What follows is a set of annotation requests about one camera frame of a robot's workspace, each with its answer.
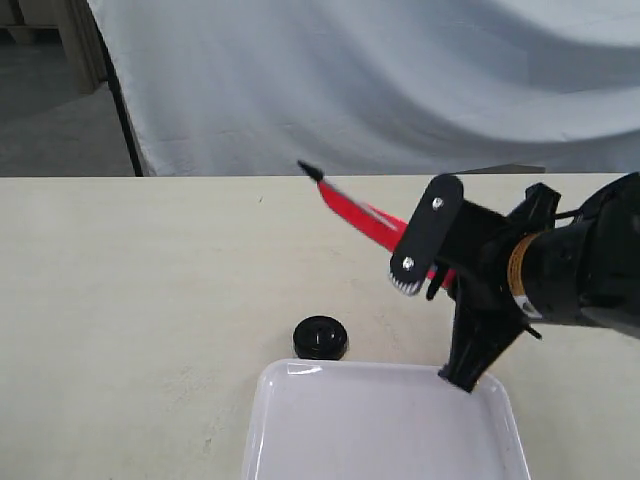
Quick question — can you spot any white rectangular tray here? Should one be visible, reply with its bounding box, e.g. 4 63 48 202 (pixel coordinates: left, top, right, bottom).
241 359 530 480

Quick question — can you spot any wooden furniture in background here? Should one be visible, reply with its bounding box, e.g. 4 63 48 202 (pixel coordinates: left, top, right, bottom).
1 0 107 94

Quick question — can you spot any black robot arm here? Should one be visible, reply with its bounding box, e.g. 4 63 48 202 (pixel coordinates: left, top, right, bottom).
390 173 639 391

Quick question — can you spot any white draped backdrop cloth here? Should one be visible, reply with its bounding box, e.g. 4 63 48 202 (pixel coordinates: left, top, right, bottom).
90 1 639 176

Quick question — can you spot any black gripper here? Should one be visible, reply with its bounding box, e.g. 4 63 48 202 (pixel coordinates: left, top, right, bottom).
389 174 560 393

